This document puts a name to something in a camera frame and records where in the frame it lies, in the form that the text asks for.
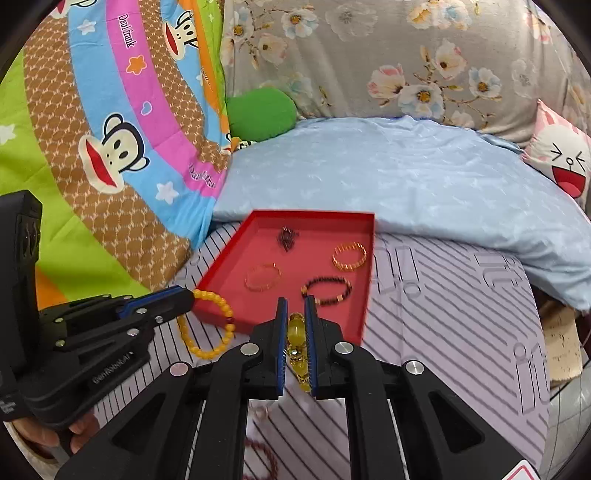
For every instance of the red white card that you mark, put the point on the red white card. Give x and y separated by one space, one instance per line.
524 471

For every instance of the green plush pillow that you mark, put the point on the green plush pillow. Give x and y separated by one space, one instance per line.
261 113

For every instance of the thin gold bangle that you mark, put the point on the thin gold bangle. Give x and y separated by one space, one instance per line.
249 282

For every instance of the light blue blanket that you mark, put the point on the light blue blanket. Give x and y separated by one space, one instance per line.
392 175

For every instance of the person's left hand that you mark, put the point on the person's left hand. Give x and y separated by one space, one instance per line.
78 431

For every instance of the pink cartoon face cushion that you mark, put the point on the pink cartoon face cushion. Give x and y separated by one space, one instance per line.
561 152

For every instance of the brown cardboard piece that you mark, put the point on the brown cardboard piece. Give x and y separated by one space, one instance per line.
561 341

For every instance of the red cardboard box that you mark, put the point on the red cardboard box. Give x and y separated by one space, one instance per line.
314 240

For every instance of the colourful monkey print quilt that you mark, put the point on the colourful monkey print quilt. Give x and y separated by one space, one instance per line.
115 92

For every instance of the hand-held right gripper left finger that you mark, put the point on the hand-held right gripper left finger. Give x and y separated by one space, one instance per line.
280 350

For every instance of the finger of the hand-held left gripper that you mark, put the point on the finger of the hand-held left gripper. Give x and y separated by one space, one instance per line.
92 310
157 307

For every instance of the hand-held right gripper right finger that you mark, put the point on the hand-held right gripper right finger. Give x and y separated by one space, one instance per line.
313 350

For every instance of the grey striped bed sheet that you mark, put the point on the grey striped bed sheet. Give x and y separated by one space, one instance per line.
438 323

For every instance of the floral pillow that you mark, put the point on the floral pillow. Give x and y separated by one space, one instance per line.
369 55

